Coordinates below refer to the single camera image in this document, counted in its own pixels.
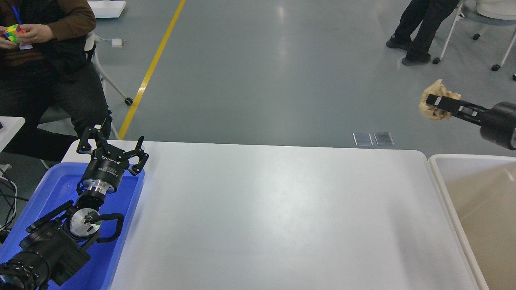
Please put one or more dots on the white office chair on castors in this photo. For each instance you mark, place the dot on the white office chair on castors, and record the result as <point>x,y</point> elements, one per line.
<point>488,13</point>

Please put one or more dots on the white chair under seated person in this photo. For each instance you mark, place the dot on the white chair under seated person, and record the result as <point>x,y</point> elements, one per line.
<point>55,113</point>

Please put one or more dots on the seated person in brown sweater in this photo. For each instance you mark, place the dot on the seated person in brown sweater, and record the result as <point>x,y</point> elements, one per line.
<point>48,66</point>

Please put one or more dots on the white box on floor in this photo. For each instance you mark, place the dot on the white box on floor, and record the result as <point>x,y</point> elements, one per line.
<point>107,9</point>

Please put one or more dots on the right metal floor plate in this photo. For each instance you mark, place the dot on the right metal floor plate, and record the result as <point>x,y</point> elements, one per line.
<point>384,139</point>

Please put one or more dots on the white power adapter on floor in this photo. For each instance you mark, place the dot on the white power adapter on floor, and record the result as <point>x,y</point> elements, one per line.
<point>117,43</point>

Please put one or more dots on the white side table corner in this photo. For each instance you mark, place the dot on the white side table corner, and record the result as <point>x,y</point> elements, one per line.
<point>9,128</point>

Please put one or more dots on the colourful rubik's cube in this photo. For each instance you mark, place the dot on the colourful rubik's cube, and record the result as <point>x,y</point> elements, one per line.
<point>12,32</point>

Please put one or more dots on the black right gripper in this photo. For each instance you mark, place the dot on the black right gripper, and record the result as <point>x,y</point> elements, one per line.
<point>497,124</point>

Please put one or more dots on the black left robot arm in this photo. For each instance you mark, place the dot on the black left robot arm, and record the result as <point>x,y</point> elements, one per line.
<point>56,246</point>

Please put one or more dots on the metal floor plate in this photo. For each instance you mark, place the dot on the metal floor plate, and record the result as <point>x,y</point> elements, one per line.
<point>384,139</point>
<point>363,139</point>

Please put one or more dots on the walking person in black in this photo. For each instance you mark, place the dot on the walking person in black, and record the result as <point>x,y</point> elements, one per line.
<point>417,28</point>

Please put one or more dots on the white plastic bin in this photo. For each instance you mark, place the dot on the white plastic bin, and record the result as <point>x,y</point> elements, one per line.
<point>479,192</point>

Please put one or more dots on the brown paper ball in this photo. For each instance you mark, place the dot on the brown paper ball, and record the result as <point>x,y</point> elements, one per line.
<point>431,111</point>

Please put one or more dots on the left metal floor plate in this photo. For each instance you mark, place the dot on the left metal floor plate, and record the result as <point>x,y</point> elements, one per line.
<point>363,139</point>

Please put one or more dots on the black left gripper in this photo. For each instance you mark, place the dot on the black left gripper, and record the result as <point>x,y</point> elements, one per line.
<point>108,164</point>

